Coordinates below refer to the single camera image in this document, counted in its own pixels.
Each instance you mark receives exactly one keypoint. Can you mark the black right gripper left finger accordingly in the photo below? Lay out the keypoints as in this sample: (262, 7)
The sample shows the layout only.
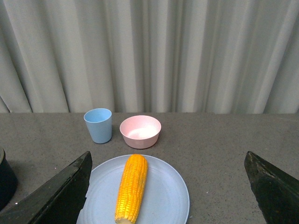
(58, 201)

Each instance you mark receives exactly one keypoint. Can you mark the light blue plate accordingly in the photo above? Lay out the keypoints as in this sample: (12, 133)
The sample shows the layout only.
(165, 200)

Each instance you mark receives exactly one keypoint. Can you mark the light blue cup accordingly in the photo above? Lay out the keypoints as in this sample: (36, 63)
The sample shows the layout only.
(99, 124)

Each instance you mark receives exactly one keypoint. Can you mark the white curtain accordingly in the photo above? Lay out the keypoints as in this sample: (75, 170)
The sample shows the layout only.
(219, 56)

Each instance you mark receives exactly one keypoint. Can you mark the dark blue pot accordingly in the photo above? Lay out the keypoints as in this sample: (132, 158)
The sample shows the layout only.
(8, 181)

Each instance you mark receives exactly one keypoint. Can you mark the yellow corn cob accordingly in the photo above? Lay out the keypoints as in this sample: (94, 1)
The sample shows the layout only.
(131, 190)

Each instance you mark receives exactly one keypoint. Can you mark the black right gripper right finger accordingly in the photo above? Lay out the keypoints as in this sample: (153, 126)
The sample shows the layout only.
(276, 192)

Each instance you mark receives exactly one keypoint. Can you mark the pink bowl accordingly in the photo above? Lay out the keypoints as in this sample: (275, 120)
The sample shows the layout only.
(140, 131)

